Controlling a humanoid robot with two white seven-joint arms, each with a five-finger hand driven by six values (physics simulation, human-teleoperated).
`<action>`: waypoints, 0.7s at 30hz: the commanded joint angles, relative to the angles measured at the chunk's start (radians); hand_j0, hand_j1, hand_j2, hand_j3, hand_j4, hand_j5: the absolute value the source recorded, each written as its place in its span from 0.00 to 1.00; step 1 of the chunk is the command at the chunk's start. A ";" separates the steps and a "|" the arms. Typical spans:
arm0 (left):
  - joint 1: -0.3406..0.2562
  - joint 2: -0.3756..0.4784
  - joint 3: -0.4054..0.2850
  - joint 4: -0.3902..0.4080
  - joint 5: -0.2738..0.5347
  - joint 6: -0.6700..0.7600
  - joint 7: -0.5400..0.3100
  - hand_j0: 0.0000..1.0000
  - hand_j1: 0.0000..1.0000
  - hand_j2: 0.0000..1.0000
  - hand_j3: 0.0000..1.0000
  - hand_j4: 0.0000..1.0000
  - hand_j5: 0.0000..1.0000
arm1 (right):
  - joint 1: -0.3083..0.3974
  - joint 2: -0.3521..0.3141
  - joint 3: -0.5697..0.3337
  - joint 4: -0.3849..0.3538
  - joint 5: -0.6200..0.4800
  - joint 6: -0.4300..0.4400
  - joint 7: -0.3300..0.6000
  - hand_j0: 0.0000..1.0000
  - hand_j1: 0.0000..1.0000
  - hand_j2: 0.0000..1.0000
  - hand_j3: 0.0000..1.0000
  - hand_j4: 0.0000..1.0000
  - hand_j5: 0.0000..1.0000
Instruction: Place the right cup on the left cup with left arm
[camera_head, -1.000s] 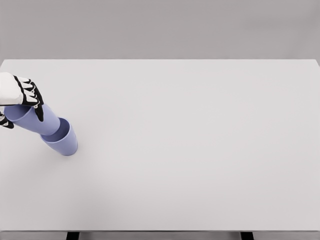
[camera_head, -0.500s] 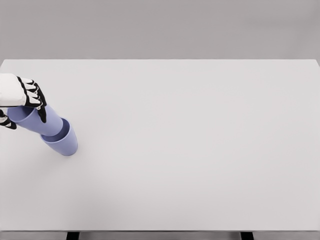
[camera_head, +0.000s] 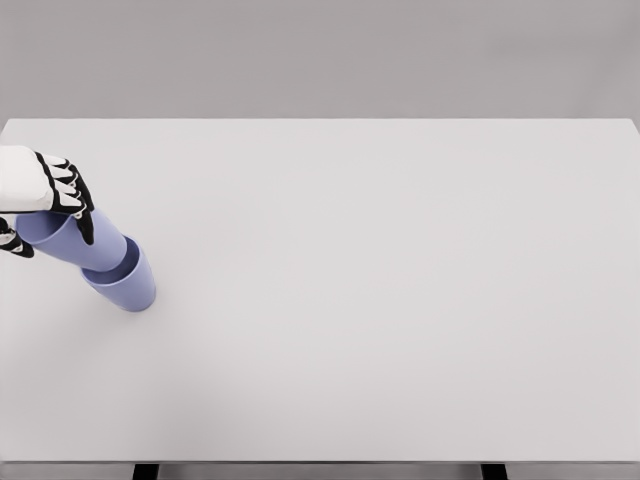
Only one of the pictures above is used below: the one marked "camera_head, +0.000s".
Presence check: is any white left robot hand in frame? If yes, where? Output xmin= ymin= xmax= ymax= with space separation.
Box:
xmin=0 ymin=145 xmax=96 ymax=259

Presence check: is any lavender plastic cup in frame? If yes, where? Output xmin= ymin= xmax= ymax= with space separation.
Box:
xmin=14 ymin=207 xmax=130 ymax=274
xmin=80 ymin=234 xmax=157 ymax=314

